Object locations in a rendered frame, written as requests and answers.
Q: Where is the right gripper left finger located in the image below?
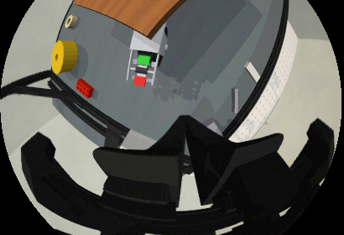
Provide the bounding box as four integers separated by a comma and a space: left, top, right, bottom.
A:
92, 115, 185, 208

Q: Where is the yellow cylinder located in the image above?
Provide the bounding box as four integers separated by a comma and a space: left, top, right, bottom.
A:
51, 40, 77, 74

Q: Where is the red toy brick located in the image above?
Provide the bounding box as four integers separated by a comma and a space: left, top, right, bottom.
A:
76, 79, 93, 99

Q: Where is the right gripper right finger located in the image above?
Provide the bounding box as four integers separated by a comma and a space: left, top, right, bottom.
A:
185, 115, 284, 206

